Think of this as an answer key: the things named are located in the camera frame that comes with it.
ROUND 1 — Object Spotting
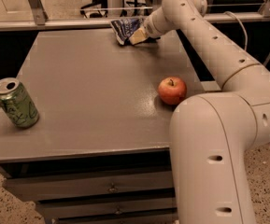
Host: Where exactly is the white cable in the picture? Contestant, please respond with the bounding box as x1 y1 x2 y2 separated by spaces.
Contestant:
223 11 249 52

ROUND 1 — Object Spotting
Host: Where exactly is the metal railing frame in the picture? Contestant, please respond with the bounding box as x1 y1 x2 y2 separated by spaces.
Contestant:
0 0 270 33

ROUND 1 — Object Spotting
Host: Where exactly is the grey drawer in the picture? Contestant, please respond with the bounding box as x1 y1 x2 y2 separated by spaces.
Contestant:
57 210 178 224
3 171 173 201
36 197 176 218

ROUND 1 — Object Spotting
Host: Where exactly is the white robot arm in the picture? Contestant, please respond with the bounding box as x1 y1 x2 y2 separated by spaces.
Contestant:
143 0 270 224

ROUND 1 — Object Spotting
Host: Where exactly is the top grey drawer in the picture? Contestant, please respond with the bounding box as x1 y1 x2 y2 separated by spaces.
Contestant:
3 171 173 201

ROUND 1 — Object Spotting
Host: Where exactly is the middle grey drawer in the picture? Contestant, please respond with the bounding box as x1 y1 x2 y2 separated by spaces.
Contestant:
36 197 176 218

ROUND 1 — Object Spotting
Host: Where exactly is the red apple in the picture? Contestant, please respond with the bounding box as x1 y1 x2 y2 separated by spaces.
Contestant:
158 77 187 105

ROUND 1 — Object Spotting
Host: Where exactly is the grey drawer cabinet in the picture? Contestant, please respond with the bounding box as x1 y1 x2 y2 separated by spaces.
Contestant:
0 25 222 224

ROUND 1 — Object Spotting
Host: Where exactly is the green soda can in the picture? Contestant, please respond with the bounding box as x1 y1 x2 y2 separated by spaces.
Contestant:
0 77 39 128

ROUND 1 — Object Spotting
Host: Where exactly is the black office chair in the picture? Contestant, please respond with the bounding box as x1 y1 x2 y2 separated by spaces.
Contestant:
79 0 108 19

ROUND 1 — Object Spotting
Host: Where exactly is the bottom grey drawer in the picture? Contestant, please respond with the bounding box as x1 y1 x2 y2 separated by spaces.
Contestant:
57 210 178 224

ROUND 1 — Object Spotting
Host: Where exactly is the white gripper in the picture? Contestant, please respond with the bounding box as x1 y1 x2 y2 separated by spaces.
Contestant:
129 7 175 45

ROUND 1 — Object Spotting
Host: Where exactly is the blue chip bag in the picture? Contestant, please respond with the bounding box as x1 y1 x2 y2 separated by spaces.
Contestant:
110 18 143 46

